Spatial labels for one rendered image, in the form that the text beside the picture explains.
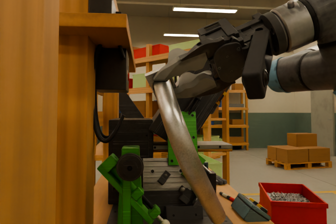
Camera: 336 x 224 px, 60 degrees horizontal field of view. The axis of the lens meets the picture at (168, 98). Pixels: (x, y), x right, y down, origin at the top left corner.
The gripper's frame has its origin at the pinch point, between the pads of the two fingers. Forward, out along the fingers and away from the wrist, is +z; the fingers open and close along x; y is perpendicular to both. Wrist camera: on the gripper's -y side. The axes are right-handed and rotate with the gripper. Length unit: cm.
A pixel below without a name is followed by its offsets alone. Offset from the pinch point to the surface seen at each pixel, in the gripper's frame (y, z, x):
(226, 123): 233, -34, -266
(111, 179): 14.8, 26.0, -32.8
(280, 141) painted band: 608, -238, -869
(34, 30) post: 10.5, 16.5, 13.6
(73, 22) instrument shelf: 39.9, 18.0, 2.7
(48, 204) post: -5.1, 27.3, -9.9
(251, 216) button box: 10, -7, -71
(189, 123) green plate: 44, 1, -53
